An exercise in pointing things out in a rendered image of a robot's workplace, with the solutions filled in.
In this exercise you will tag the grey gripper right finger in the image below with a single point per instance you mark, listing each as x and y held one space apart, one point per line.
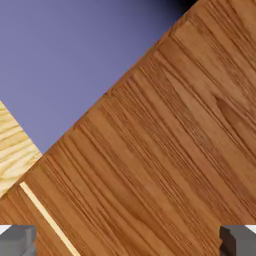
240 241

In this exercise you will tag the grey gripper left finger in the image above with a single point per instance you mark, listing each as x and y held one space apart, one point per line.
17 239

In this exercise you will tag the brown wooden cabinet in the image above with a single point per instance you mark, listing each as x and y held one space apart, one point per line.
40 208

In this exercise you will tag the large brown wooden cabinet door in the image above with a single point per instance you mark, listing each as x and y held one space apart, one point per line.
152 144

